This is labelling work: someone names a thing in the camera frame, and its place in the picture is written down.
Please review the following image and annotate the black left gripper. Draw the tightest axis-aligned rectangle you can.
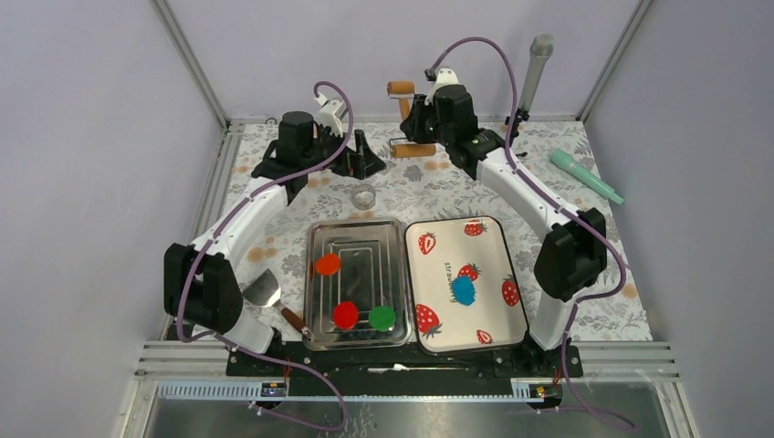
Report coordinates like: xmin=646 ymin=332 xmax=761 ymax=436
xmin=301 ymin=123 xmax=384 ymax=180

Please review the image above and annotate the wooden double-ended dough roller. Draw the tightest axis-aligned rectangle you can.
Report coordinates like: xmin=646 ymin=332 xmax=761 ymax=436
xmin=386 ymin=80 xmax=436 ymax=159

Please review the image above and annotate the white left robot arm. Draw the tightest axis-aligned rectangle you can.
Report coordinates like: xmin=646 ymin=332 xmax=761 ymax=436
xmin=163 ymin=109 xmax=369 ymax=375

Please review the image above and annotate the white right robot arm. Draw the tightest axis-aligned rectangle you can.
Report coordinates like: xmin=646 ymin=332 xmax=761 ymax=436
xmin=399 ymin=85 xmax=607 ymax=376

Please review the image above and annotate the orange dough disc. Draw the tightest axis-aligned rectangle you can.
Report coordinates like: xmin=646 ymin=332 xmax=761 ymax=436
xmin=314 ymin=253 xmax=341 ymax=276

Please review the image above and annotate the red dough disc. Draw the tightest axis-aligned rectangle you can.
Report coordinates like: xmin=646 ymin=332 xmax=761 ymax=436
xmin=332 ymin=301 xmax=360 ymax=330

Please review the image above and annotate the green dough disc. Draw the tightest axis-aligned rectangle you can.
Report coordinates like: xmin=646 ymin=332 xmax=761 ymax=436
xmin=368 ymin=306 xmax=396 ymax=332

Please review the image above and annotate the blue dough piece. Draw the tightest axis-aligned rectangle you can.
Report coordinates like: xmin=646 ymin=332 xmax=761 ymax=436
xmin=451 ymin=276 xmax=476 ymax=306

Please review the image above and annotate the metal round cookie cutter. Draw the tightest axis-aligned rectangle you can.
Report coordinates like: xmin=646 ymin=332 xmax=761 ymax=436
xmin=350 ymin=184 xmax=376 ymax=211

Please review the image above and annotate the floral table mat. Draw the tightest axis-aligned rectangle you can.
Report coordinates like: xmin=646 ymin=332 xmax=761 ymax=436
xmin=224 ymin=121 xmax=653 ymax=341

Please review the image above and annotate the stainless steel baking tray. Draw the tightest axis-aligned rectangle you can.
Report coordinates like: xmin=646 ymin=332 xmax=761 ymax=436
xmin=303 ymin=218 xmax=412 ymax=351

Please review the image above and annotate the white strawberry print tray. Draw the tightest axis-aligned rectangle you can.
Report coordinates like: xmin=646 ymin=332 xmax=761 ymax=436
xmin=404 ymin=216 xmax=528 ymax=355

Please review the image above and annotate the mint green handheld tool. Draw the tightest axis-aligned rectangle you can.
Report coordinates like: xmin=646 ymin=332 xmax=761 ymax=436
xmin=549 ymin=150 xmax=624 ymax=205

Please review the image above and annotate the silver microphone on stand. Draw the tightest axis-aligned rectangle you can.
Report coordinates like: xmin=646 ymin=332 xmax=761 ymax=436
xmin=505 ymin=33 xmax=554 ymax=146

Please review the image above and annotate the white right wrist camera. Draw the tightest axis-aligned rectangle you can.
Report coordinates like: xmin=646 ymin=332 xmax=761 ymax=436
xmin=424 ymin=67 xmax=459 ymax=106

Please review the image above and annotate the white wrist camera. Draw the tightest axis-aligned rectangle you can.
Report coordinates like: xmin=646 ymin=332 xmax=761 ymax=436
xmin=424 ymin=67 xmax=459 ymax=106
xmin=316 ymin=94 xmax=347 ymax=137

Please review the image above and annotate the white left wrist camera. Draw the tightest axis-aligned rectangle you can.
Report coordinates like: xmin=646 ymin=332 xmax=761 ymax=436
xmin=316 ymin=94 xmax=347 ymax=137

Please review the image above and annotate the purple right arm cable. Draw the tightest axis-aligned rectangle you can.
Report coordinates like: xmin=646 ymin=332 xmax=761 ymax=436
xmin=430 ymin=36 xmax=637 ymax=434

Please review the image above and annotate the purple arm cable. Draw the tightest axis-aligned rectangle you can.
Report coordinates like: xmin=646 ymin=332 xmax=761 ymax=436
xmin=174 ymin=80 xmax=356 ymax=433
xmin=430 ymin=36 xmax=637 ymax=434

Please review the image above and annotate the metal spatula wooden handle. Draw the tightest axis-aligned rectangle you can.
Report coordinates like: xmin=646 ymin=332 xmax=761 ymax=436
xmin=242 ymin=269 xmax=314 ymax=340

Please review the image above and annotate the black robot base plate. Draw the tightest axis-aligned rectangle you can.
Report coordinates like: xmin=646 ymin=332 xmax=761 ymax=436
xmin=225 ymin=341 xmax=584 ymax=397

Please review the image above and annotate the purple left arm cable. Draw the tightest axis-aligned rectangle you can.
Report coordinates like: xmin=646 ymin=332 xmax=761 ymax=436
xmin=174 ymin=80 xmax=356 ymax=433

